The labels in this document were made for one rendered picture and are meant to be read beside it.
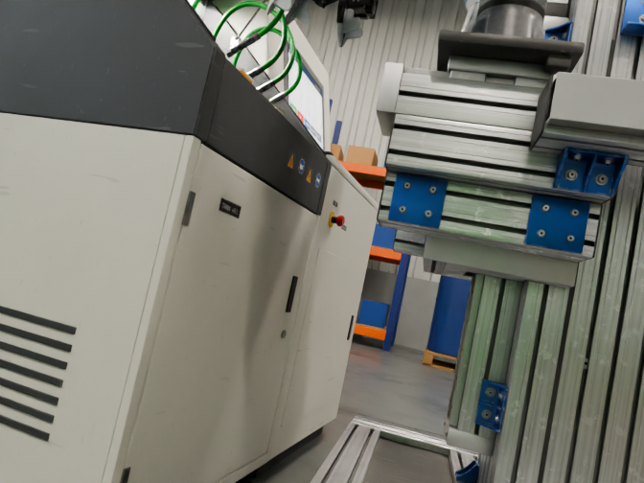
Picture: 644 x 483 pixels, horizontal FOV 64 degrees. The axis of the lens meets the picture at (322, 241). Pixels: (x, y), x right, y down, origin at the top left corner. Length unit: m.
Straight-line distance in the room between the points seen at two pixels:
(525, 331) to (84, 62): 0.97
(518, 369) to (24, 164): 1.01
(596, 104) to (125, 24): 0.81
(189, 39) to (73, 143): 0.29
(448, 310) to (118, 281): 5.10
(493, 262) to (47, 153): 0.85
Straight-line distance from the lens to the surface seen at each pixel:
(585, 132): 0.83
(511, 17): 1.00
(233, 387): 1.23
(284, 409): 1.59
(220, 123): 0.97
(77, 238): 1.00
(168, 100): 0.96
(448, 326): 5.81
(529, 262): 1.01
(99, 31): 1.12
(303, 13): 1.39
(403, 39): 8.72
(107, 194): 0.98
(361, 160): 6.76
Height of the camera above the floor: 0.59
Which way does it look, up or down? 5 degrees up
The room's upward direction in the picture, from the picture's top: 12 degrees clockwise
